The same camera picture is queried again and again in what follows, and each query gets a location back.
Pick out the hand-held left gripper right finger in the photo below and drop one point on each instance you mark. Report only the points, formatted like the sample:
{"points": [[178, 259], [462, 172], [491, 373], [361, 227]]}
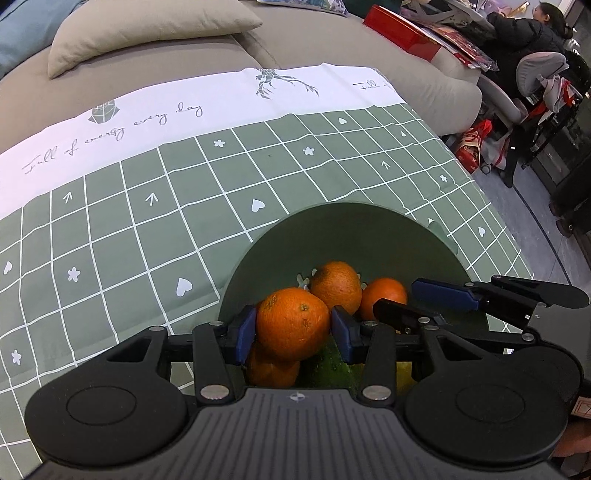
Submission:
{"points": [[344, 337]]}

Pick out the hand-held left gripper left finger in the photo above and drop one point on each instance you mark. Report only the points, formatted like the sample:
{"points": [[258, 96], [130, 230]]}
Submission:
{"points": [[245, 337]]}

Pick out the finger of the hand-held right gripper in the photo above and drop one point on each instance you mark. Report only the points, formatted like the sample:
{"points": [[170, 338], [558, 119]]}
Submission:
{"points": [[401, 314], [443, 293]]}

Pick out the orange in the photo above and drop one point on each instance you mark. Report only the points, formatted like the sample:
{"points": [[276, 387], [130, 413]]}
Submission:
{"points": [[385, 293], [291, 323], [272, 371], [337, 286]]}

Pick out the green cucumber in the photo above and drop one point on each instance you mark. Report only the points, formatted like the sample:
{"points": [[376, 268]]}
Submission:
{"points": [[330, 371]]}

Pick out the green plastic colander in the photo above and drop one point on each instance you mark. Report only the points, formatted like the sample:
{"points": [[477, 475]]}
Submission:
{"points": [[351, 235]]}

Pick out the black cabinet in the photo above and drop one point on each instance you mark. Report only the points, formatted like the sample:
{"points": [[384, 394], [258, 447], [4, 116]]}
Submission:
{"points": [[575, 180]]}

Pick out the red shopping bag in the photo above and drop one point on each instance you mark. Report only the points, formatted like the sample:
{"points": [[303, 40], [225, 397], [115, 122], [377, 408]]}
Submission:
{"points": [[473, 145]]}

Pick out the green checked tablecloth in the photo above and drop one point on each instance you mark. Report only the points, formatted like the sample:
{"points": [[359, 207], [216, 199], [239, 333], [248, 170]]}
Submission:
{"points": [[138, 230]]}

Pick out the pile of magazines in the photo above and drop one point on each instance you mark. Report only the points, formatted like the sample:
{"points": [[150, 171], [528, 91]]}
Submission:
{"points": [[466, 46]]}

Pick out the grey office chair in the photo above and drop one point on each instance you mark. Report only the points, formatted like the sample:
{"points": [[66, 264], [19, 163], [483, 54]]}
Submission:
{"points": [[540, 64]]}

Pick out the red box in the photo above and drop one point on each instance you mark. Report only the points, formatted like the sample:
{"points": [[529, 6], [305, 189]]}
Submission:
{"points": [[397, 27]]}

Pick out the beige sofa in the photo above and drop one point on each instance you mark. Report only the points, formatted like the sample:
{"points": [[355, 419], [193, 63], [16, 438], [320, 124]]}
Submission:
{"points": [[323, 41]]}

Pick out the blue printed pillow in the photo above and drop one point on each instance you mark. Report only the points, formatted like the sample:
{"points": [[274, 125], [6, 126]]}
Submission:
{"points": [[318, 3]]}

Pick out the beige pillow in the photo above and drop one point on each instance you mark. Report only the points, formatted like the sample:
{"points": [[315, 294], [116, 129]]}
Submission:
{"points": [[138, 37]]}

